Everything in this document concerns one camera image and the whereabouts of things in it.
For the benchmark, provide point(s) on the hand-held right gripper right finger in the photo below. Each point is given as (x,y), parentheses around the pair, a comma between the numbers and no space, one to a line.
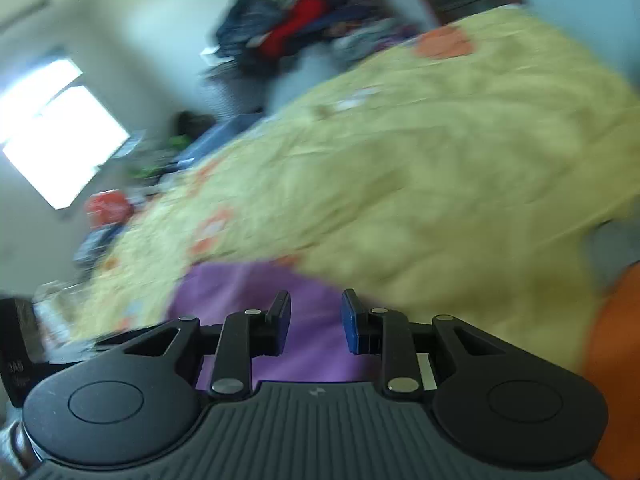
(351,322)

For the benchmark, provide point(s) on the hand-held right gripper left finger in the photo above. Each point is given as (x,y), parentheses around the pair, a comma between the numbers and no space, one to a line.
(281,322)

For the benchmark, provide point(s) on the purple sweater with red patches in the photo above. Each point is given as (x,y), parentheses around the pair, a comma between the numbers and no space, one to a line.
(315,330)

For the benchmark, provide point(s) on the pile of mixed clothes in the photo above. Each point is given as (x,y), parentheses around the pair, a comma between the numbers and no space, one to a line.
(300,15)

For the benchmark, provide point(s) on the dark blue cloth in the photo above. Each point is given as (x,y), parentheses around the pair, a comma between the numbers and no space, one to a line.
(97,245)

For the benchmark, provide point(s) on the red-orange bag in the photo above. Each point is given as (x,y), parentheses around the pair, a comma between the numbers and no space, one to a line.
(107,207)

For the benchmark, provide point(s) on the yellow floral bedspread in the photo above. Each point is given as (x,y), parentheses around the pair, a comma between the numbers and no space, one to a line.
(425,160)

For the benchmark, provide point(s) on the blue striped cloth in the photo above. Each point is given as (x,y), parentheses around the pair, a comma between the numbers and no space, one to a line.
(220,140)

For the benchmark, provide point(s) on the black and green item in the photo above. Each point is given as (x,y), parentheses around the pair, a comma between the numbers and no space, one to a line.
(192,125)

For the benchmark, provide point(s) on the bright window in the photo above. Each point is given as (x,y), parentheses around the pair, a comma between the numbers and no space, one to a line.
(60,135)

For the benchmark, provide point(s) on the grey cloth bundle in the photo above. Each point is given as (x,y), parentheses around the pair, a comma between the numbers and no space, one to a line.
(250,85)

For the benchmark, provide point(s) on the orange cloth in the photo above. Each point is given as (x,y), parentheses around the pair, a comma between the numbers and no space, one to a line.
(617,360)

